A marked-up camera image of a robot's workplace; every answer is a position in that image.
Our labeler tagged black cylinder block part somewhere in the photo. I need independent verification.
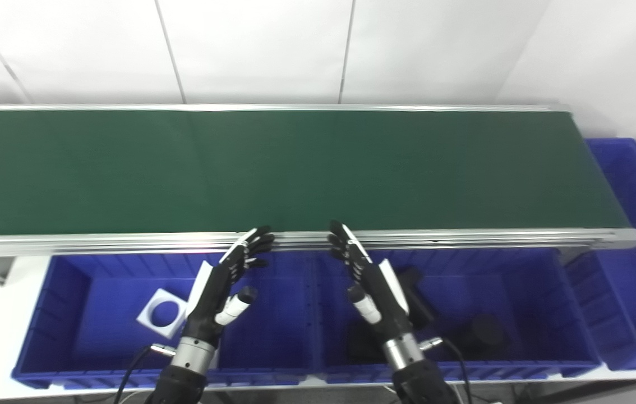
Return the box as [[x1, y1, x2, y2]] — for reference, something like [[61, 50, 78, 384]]
[[460, 313, 508, 355], [399, 268, 437, 330], [348, 323, 387, 364]]

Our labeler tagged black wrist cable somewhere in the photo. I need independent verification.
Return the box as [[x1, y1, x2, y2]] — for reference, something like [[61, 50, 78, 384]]
[[419, 337, 473, 404], [113, 344, 176, 404]]

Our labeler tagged blue plastic bin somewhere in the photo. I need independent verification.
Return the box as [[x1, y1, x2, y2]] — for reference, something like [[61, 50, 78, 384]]
[[312, 249, 602, 384], [568, 139, 636, 371], [12, 252, 320, 389]]

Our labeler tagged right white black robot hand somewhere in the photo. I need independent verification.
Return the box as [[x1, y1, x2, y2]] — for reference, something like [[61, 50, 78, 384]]
[[328, 221, 414, 343]]

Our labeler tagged green conveyor belt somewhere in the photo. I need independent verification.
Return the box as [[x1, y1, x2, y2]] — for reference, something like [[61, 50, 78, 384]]
[[0, 109, 632, 236], [0, 104, 636, 258]]

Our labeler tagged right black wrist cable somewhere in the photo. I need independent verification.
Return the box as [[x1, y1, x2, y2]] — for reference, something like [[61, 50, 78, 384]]
[[419, 337, 473, 404]]

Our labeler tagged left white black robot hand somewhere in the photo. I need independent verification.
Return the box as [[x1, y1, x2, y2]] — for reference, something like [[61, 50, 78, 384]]
[[183, 226, 275, 343]]

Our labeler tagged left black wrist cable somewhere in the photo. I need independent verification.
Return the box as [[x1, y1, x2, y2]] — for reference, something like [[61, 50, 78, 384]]
[[113, 344, 176, 404]]

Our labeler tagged white square ring part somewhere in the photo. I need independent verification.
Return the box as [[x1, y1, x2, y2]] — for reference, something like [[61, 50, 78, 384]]
[[137, 288, 190, 339]]

